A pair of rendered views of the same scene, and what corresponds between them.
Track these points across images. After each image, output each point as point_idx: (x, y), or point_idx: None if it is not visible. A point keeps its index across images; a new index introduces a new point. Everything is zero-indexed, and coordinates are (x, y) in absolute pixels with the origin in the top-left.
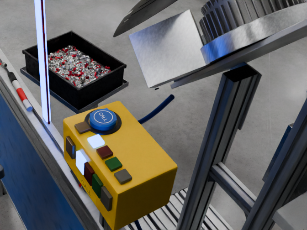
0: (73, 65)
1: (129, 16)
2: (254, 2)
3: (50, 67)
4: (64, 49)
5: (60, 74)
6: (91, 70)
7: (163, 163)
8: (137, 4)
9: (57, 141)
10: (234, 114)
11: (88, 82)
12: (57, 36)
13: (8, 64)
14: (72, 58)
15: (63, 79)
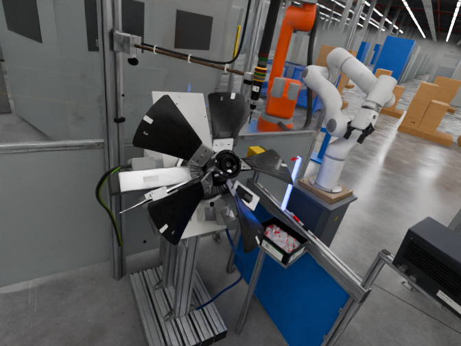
0: (280, 237)
1: (257, 232)
2: None
3: (291, 237)
4: (289, 250)
5: (285, 233)
6: (270, 234)
7: (252, 147)
8: (252, 239)
9: (276, 202)
10: None
11: (270, 227)
12: (296, 250)
13: (311, 238)
14: (282, 244)
15: (282, 221)
